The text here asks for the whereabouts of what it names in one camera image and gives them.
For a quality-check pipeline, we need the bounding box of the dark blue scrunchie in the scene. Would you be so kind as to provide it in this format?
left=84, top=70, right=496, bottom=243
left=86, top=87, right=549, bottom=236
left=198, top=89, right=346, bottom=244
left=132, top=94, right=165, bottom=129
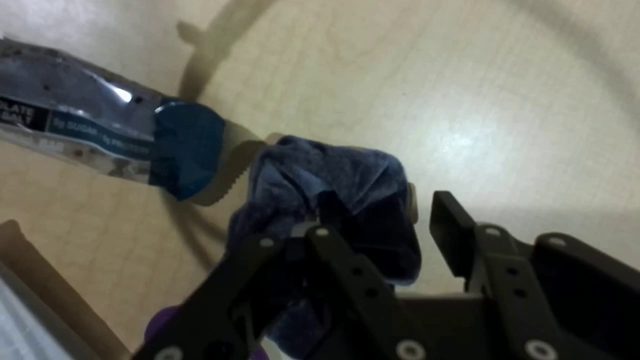
left=223, top=134, right=423, bottom=360

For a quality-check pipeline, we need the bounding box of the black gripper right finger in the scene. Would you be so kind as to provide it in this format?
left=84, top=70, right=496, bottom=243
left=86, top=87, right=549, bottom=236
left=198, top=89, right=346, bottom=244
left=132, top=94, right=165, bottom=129
left=428, top=190, right=640, bottom=360

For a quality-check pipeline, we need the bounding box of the white tube packet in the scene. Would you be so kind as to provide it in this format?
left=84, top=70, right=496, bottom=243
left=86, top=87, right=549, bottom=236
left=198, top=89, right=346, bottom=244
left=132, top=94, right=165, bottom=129
left=0, top=263, right=87, bottom=360

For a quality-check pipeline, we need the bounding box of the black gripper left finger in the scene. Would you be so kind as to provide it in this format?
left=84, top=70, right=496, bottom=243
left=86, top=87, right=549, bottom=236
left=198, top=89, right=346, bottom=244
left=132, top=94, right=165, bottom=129
left=132, top=190, right=428, bottom=360

